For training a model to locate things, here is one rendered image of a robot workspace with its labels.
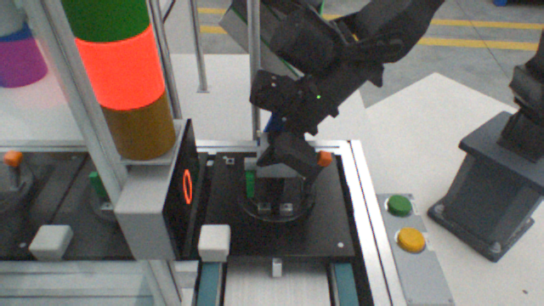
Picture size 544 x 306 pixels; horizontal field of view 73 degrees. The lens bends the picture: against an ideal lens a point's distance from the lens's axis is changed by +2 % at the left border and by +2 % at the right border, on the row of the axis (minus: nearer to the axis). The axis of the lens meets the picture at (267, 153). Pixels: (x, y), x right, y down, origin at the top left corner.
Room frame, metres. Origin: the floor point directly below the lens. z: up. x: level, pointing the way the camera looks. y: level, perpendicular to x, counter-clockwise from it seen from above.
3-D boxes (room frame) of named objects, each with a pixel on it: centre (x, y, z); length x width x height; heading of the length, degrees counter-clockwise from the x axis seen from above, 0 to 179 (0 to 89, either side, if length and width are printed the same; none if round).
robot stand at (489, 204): (0.46, -0.43, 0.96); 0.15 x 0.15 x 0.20; 37
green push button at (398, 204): (0.41, -0.23, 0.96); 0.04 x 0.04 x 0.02
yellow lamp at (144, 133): (0.24, 0.10, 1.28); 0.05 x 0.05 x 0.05
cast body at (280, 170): (0.43, 0.00, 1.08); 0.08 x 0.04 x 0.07; 90
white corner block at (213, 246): (0.33, 0.08, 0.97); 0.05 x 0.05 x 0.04; 0
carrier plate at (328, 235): (0.43, -0.01, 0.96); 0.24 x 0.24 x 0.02; 0
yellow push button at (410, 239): (0.34, -0.23, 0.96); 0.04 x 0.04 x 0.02
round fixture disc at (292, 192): (0.43, -0.01, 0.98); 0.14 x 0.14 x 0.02
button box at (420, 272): (0.34, -0.23, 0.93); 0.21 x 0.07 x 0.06; 0
